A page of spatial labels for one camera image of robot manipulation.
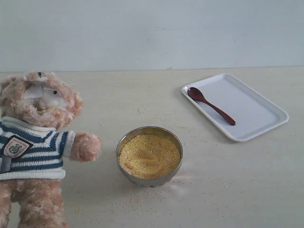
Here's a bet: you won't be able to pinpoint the dark red wooden spoon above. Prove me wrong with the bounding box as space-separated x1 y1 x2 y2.
187 87 236 126

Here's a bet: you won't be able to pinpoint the brown teddy bear striped sweater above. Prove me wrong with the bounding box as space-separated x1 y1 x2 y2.
0 71 101 228

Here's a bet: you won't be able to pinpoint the yellow millet grains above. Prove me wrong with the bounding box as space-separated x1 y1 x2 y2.
118 134 181 180

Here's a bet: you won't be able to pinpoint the metal bowl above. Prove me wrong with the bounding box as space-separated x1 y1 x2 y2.
115 126 183 188

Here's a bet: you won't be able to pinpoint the white rectangular plastic tray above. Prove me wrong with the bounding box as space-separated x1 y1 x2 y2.
181 74 289 142

